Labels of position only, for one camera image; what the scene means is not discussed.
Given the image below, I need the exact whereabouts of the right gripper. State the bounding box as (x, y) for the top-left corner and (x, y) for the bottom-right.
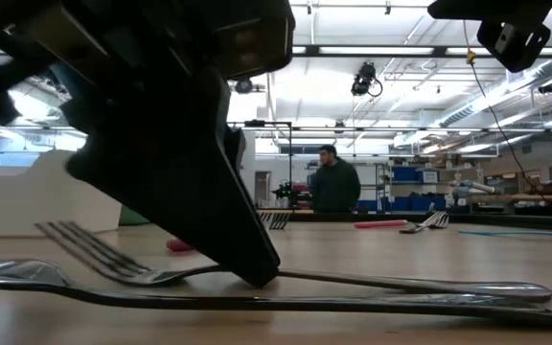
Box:
(426, 0), (552, 24)

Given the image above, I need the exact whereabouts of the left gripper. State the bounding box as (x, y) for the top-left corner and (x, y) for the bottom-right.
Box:
(16, 0), (282, 289)

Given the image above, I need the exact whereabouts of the red-handled silver fork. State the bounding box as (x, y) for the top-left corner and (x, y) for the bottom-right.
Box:
(165, 237), (195, 253)
(354, 212), (443, 230)

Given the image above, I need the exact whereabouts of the iridescent rainbow fork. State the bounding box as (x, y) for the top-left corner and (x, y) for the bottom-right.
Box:
(258, 211), (292, 232)

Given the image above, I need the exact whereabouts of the teal plastic bin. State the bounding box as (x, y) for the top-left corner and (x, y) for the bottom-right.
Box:
(118, 205), (150, 226)

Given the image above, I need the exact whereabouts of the person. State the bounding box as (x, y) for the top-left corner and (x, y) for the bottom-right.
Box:
(311, 144), (362, 215)

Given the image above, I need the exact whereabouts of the white pipe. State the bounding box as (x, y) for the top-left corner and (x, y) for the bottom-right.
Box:
(450, 179), (497, 195)

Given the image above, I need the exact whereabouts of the white plastic bin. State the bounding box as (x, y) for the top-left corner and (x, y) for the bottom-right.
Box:
(0, 149), (123, 239)

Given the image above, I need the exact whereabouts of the wooden workbench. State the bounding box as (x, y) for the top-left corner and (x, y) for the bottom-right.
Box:
(467, 193), (552, 203)

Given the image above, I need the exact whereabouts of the black cable with yellow tag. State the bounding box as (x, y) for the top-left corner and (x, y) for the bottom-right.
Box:
(462, 19), (548, 202)

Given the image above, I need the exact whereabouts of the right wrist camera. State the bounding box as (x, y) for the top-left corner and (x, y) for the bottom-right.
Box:
(475, 19), (552, 74)

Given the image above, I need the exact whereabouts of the black frame bar with lights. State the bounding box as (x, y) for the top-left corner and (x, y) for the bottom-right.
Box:
(290, 44), (552, 59)

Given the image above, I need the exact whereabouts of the black overhead camera with cable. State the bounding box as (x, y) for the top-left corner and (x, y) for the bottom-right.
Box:
(350, 60), (384, 100)

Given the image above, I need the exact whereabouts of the black table frame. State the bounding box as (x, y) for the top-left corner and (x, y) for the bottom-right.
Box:
(256, 208), (552, 234)

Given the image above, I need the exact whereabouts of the teal cable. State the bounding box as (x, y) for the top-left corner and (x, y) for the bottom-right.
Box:
(457, 229), (552, 248)

